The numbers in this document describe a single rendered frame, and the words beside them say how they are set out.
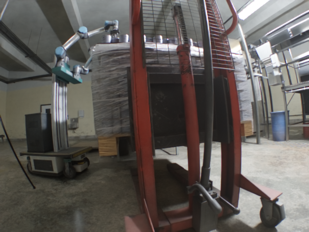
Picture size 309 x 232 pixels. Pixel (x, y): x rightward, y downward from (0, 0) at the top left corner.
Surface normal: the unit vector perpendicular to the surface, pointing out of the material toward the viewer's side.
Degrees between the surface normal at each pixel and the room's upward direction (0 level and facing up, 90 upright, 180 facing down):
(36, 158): 90
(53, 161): 90
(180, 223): 90
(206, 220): 90
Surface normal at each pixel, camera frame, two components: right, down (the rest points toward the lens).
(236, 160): 0.22, -0.06
